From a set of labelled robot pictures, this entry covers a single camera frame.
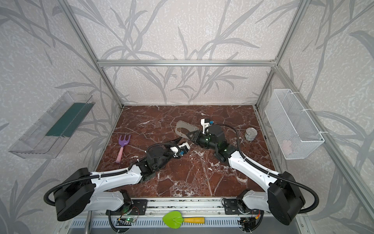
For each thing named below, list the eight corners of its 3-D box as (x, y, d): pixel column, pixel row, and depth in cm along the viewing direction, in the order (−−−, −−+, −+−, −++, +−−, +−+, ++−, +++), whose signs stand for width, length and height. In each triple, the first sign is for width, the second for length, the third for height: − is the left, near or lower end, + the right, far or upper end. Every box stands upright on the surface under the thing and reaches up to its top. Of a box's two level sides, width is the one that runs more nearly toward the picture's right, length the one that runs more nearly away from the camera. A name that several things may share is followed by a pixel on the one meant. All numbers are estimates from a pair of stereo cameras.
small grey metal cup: (248, 142, 101) (251, 137, 96) (241, 134, 105) (244, 129, 100) (256, 138, 103) (259, 133, 98) (249, 131, 107) (252, 125, 102)
